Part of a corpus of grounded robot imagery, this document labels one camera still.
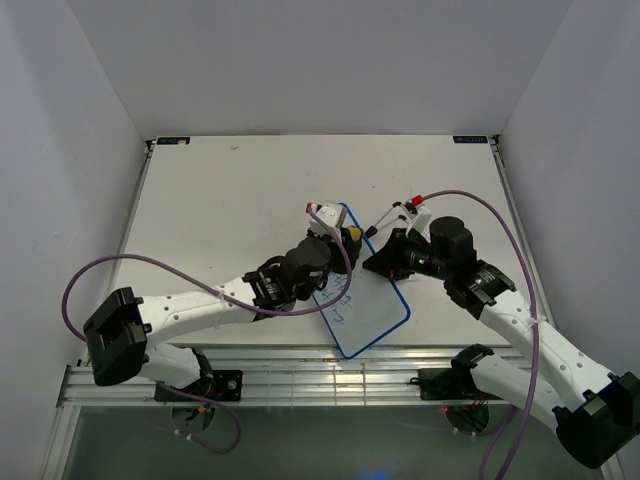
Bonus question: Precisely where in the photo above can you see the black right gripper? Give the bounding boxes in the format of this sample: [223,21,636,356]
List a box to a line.
[360,228,451,281]

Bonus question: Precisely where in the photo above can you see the yellow whiteboard eraser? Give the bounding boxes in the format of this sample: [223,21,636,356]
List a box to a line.
[347,226,363,242]

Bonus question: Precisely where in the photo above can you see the blue framed small whiteboard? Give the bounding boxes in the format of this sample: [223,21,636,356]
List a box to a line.
[312,202,412,360]

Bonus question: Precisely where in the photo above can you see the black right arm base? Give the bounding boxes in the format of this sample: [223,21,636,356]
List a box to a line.
[409,367,497,401]

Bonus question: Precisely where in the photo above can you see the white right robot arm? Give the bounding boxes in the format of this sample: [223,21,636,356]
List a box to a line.
[363,216,639,469]

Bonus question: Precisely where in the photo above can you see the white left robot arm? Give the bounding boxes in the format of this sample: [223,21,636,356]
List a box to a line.
[83,226,363,400]

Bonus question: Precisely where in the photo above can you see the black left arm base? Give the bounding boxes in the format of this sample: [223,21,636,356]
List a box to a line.
[153,370,244,403]

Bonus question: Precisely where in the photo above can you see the black whiteboard stand foot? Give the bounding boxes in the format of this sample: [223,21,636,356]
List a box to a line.
[365,226,378,238]

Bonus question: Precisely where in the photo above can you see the blue label sticker right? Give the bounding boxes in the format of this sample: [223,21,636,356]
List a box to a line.
[452,135,489,144]

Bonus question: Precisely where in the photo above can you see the blue label sticker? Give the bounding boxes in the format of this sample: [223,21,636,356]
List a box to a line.
[452,135,489,144]
[156,137,191,146]

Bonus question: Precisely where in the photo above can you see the blue label sticker left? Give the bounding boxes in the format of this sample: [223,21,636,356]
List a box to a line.
[156,137,191,146]

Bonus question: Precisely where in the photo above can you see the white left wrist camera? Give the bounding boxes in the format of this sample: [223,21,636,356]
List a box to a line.
[306,202,347,236]

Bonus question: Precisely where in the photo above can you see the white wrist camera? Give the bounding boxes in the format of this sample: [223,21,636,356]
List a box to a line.
[400,195,432,238]
[306,202,347,236]

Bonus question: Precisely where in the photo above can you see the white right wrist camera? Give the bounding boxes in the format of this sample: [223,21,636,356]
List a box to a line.
[400,195,432,238]

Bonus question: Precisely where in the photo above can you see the aluminium table frame rails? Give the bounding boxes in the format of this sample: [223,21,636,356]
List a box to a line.
[57,346,464,408]

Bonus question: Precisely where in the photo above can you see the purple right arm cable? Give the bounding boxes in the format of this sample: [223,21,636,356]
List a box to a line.
[397,189,540,480]

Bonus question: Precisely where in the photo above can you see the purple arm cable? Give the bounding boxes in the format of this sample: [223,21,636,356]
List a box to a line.
[61,208,354,455]
[397,189,540,480]

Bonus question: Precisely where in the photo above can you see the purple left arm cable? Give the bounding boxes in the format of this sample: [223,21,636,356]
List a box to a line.
[61,208,354,455]

